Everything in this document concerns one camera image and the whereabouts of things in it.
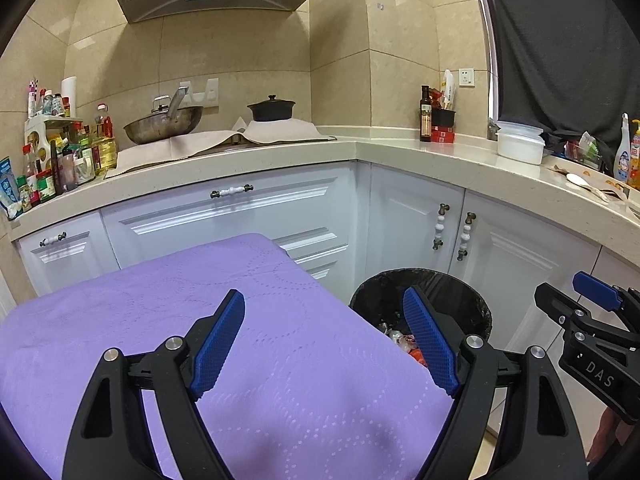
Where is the wide white cabinet front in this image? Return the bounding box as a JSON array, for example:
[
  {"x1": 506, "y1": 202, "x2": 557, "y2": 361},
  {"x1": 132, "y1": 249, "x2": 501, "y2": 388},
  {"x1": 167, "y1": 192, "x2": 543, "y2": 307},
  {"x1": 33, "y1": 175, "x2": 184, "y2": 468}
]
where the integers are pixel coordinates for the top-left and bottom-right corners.
[{"x1": 100, "y1": 160, "x2": 359, "y2": 291}]

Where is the narrow white cabinet door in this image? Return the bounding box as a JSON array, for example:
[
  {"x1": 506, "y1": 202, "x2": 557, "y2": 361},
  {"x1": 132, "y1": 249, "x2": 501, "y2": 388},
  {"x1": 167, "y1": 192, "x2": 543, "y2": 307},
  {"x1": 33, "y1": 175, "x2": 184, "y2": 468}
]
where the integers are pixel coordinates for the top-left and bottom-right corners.
[{"x1": 367, "y1": 162, "x2": 466, "y2": 291}]

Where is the beige paper sheet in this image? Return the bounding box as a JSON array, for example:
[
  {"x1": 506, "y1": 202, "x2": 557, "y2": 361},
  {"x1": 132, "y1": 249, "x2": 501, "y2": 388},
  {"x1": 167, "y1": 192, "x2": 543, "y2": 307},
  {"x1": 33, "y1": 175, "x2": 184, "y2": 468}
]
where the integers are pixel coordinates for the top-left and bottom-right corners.
[
  {"x1": 234, "y1": 116, "x2": 326, "y2": 145},
  {"x1": 104, "y1": 130, "x2": 246, "y2": 177}
]

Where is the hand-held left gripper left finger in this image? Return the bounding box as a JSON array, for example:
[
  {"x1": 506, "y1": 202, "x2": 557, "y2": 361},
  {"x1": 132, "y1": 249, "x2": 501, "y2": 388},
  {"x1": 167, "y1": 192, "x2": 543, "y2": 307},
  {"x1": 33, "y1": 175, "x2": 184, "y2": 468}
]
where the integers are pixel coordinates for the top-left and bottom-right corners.
[{"x1": 62, "y1": 289, "x2": 247, "y2": 480}]

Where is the white spray bottle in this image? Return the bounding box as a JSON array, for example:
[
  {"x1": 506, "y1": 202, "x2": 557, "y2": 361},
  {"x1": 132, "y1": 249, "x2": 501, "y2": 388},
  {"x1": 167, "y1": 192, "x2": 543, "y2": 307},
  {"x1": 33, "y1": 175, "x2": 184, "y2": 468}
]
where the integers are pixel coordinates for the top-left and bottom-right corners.
[{"x1": 614, "y1": 113, "x2": 631, "y2": 182}]

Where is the black lidded pot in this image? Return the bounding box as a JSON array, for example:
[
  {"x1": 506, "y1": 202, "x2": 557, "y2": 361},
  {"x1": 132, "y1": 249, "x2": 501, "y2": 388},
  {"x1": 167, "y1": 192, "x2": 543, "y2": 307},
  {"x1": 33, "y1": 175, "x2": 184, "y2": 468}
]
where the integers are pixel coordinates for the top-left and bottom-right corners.
[{"x1": 247, "y1": 94, "x2": 296, "y2": 122}]

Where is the yellow cooking oil bottle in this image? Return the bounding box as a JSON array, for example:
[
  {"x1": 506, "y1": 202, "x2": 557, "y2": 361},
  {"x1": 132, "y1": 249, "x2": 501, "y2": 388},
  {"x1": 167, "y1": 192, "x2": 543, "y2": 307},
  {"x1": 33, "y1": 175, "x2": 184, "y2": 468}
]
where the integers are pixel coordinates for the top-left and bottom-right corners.
[{"x1": 95, "y1": 103, "x2": 118, "y2": 173}]

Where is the black-lined trash bin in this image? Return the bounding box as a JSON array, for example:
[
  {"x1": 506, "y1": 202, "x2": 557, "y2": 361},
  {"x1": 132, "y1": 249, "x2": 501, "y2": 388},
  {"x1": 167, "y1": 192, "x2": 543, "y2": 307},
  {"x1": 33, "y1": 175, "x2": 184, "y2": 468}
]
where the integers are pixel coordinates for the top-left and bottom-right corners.
[{"x1": 348, "y1": 268, "x2": 493, "y2": 368}]

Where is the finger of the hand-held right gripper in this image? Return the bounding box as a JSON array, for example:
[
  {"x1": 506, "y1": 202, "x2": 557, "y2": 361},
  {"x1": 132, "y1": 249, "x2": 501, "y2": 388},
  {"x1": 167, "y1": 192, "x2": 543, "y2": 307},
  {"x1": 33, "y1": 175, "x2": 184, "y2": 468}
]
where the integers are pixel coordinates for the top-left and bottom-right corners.
[
  {"x1": 534, "y1": 282, "x2": 640, "y2": 356},
  {"x1": 572, "y1": 271, "x2": 640, "y2": 331}
]

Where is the steel wok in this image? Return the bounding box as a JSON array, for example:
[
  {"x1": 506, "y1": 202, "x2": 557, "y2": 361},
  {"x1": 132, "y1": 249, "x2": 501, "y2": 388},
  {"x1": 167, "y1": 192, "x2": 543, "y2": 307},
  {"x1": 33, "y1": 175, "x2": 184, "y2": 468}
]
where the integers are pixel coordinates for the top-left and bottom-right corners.
[{"x1": 123, "y1": 86, "x2": 204, "y2": 146}]

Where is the group of condiment jars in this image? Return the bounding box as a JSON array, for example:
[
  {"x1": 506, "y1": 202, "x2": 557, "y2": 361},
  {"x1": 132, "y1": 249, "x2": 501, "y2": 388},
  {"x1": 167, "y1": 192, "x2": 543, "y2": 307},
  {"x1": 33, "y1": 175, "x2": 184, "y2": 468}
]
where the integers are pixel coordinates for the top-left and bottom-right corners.
[{"x1": 15, "y1": 77, "x2": 118, "y2": 211}]

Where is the purple tablecloth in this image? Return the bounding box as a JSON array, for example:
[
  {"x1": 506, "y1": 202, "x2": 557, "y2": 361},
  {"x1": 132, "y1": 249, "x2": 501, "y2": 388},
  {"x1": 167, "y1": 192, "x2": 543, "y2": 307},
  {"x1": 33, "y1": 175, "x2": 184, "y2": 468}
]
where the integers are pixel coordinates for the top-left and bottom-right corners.
[{"x1": 0, "y1": 232, "x2": 456, "y2": 480}]

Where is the white lidded container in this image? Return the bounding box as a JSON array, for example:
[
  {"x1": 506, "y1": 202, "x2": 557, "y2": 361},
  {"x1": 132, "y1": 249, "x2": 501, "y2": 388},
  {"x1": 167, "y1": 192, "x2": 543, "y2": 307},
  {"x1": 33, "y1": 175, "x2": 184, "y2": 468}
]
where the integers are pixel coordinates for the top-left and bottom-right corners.
[{"x1": 495, "y1": 121, "x2": 546, "y2": 166}]

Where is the small white cabinet drawer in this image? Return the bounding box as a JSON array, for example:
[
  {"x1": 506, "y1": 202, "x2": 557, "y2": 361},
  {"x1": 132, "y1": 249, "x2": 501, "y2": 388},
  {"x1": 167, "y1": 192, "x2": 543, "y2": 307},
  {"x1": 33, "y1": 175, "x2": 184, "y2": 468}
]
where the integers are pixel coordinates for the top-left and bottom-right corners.
[{"x1": 17, "y1": 210, "x2": 121, "y2": 297}]

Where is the orange pump bottle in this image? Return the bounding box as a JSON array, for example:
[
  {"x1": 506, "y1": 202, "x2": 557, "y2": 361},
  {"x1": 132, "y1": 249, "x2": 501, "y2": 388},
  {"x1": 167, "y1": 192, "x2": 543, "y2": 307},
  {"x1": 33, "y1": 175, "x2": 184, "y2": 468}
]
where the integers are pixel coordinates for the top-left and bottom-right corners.
[{"x1": 629, "y1": 120, "x2": 640, "y2": 188}]

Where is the person's right forearm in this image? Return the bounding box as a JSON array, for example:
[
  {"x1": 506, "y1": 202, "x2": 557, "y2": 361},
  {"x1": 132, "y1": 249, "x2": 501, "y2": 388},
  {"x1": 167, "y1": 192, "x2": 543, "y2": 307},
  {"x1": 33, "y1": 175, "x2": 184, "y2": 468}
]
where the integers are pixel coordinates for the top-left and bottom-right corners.
[{"x1": 587, "y1": 405, "x2": 633, "y2": 463}]

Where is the speckled kitchen countertop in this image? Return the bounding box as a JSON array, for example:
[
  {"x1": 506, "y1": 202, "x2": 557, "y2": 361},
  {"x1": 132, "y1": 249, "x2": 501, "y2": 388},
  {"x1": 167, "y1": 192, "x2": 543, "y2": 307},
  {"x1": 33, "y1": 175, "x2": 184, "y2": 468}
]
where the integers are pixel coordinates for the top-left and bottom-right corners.
[{"x1": 7, "y1": 125, "x2": 640, "y2": 261}]

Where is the flattened cardboard box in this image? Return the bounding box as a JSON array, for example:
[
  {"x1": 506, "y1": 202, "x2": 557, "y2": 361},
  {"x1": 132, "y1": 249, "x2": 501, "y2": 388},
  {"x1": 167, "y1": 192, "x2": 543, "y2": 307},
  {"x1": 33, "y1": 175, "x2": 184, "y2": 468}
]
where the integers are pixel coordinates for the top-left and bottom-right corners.
[{"x1": 547, "y1": 162, "x2": 631, "y2": 204}]

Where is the clear box with packets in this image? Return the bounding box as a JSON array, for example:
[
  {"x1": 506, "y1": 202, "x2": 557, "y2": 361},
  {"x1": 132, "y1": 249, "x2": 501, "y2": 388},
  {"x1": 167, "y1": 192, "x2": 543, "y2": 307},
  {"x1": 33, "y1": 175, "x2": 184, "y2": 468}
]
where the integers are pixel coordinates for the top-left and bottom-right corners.
[{"x1": 564, "y1": 131, "x2": 604, "y2": 171}]

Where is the tall white packet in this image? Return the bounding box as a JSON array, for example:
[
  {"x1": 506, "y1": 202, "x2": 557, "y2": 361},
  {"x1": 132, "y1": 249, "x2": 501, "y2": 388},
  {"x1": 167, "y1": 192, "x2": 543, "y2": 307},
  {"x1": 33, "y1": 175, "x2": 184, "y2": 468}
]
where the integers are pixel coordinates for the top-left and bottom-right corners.
[{"x1": 441, "y1": 69, "x2": 457, "y2": 110}]

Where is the blue white pouch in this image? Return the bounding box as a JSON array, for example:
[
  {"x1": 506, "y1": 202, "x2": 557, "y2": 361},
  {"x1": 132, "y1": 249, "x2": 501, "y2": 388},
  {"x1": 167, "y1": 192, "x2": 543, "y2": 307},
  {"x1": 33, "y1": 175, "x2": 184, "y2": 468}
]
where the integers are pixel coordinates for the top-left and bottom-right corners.
[{"x1": 0, "y1": 157, "x2": 25, "y2": 221}]

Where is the paper towel roll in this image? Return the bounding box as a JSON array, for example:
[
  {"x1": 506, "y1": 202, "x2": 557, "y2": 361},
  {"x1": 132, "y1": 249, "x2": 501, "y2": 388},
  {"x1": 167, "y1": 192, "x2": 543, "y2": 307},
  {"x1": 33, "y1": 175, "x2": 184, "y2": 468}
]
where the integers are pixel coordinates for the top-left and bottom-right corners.
[{"x1": 61, "y1": 76, "x2": 77, "y2": 118}]

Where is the dark grey curtain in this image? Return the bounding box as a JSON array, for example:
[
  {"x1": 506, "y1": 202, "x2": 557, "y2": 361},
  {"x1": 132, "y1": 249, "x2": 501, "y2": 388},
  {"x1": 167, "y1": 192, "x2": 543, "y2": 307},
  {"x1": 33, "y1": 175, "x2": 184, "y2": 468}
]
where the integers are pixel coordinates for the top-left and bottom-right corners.
[{"x1": 487, "y1": 0, "x2": 640, "y2": 161}]

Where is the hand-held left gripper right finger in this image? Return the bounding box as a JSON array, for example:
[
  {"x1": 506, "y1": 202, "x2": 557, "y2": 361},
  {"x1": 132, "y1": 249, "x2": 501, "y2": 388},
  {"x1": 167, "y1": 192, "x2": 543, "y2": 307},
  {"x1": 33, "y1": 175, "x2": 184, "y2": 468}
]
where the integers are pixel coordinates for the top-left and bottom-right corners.
[{"x1": 402, "y1": 286, "x2": 588, "y2": 480}]

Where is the white spice rack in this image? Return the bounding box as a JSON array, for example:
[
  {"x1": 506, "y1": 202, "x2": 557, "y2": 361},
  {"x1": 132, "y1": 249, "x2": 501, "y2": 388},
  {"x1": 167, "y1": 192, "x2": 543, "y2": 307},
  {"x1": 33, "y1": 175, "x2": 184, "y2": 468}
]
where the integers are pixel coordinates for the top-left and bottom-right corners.
[{"x1": 25, "y1": 116, "x2": 83, "y2": 181}]

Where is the dark oil bottle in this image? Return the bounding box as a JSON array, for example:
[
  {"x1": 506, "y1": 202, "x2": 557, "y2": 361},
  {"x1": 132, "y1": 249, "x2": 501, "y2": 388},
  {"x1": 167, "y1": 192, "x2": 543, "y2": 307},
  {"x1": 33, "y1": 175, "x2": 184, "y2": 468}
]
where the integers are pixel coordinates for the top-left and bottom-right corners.
[{"x1": 420, "y1": 85, "x2": 432, "y2": 142}]

